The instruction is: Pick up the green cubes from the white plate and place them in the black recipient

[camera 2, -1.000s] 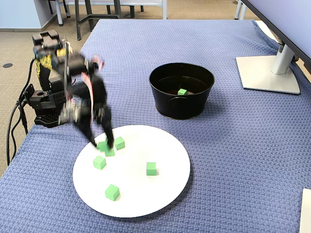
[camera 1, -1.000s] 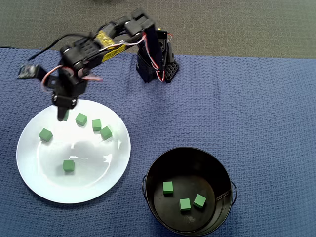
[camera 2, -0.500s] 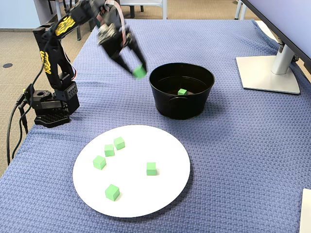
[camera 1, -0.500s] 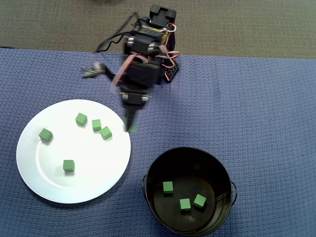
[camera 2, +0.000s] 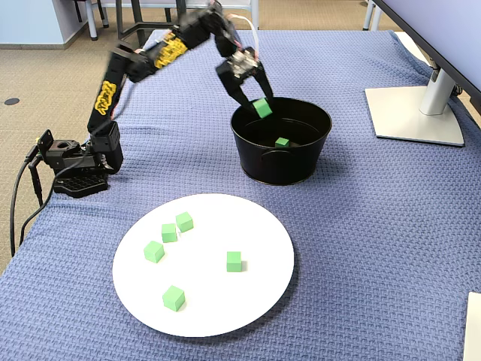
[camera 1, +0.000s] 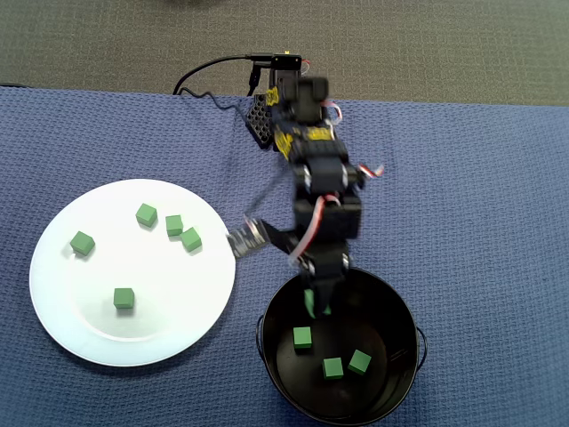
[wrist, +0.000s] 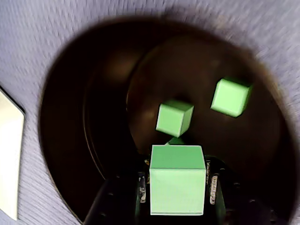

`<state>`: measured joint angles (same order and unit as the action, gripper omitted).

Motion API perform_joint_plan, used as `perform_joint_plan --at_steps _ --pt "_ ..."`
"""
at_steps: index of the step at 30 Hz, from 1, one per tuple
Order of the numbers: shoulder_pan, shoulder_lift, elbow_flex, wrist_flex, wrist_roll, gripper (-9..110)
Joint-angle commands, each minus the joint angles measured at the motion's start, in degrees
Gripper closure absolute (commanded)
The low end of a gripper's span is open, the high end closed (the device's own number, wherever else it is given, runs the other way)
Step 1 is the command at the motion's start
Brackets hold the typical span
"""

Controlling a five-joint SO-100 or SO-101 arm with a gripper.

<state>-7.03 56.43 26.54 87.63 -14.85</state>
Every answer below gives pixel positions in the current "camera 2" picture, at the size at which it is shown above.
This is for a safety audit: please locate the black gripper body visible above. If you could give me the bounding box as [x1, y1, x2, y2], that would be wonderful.
[215, 59, 265, 89]

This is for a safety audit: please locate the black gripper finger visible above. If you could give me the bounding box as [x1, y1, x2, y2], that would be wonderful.
[219, 77, 256, 114]
[257, 71, 274, 108]

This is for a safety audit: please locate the white round plate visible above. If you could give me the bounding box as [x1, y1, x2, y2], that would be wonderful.
[112, 193, 296, 338]

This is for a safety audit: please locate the black round bowl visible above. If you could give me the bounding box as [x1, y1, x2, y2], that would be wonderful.
[229, 96, 334, 187]

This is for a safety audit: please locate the grey chair leg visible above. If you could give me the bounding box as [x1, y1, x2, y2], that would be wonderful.
[362, 0, 381, 31]

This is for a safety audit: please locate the white table leg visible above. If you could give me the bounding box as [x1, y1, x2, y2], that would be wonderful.
[87, 0, 99, 41]

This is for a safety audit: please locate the silver monitor stand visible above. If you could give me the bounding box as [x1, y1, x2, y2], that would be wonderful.
[365, 56, 467, 147]

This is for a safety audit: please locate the blue woven cloth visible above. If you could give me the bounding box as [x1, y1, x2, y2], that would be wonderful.
[0, 28, 481, 361]

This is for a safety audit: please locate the computer monitor screen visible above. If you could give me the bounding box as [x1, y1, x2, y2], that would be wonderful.
[374, 0, 481, 99]

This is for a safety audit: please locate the white flat board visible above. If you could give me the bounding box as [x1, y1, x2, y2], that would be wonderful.
[464, 292, 481, 361]

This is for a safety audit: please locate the red white servo wire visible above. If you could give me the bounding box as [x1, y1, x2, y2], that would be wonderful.
[227, 14, 261, 57]

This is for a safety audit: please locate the thin black cable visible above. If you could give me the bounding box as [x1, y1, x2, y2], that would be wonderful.
[17, 123, 95, 247]

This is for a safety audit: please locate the short black plug cable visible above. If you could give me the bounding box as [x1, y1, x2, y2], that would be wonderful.
[28, 161, 43, 208]

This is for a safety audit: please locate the thick black cable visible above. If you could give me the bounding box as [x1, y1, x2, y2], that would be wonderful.
[9, 150, 38, 259]

